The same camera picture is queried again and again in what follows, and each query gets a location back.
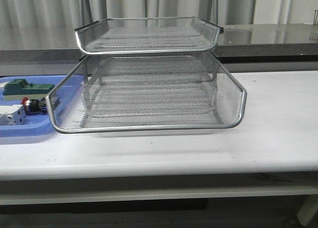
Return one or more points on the white table leg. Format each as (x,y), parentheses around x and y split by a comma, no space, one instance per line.
(308,210)

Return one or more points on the white circuit breaker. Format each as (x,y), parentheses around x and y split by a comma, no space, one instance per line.
(12,115)

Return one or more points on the silver wire rack frame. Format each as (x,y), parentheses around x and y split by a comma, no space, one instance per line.
(86,16)

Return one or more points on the silver mesh tray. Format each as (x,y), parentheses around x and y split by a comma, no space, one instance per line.
(200,70)
(147,35)
(132,107)

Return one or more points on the blue plastic tray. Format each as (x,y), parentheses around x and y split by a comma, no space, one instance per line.
(36,124)

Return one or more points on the green electrical module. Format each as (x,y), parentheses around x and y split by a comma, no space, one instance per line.
(19,88)

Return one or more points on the red emergency stop button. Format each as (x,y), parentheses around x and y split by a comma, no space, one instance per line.
(34,106)

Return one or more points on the grey stone counter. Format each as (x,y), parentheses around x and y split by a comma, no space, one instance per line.
(241,48)

